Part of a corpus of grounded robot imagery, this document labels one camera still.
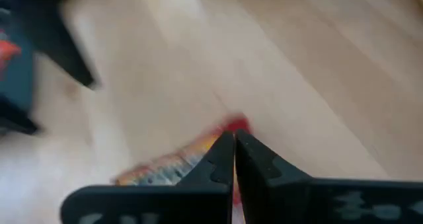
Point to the teal plastic bin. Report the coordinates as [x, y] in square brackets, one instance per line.
[18, 85]

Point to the red Maruchan noodle pack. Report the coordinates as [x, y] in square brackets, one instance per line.
[172, 169]

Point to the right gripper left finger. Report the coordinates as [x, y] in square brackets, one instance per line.
[148, 204]

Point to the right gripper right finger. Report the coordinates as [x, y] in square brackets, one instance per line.
[314, 204]

